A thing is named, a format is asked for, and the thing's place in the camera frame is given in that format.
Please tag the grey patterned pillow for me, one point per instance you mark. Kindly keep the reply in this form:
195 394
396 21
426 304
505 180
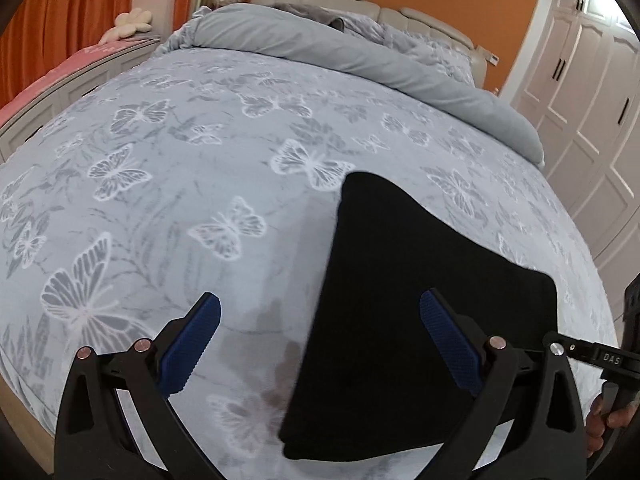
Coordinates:
447 59

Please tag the orange curtain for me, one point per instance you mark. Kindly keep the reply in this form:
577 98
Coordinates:
37 35

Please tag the person right hand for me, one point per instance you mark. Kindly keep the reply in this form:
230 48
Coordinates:
597 422

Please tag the grey folded duvet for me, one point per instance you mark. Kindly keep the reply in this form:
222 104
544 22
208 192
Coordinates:
267 31

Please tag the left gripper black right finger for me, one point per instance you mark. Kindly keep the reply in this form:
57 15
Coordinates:
525 421

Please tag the pink bench cushion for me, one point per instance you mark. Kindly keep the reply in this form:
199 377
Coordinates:
72 65

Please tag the white panelled wardrobe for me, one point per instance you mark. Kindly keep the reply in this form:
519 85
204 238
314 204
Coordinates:
581 93

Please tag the black pants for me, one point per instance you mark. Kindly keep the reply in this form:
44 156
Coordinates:
372 381

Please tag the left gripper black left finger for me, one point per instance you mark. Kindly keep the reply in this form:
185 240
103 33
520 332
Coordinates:
92 437

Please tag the butterfly pattern grey bedspread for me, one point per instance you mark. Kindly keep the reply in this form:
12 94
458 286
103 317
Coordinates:
210 170

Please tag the beige padded headboard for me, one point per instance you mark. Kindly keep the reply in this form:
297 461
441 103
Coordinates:
407 20

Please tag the white flower plush toy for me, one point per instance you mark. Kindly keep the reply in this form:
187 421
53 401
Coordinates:
127 24

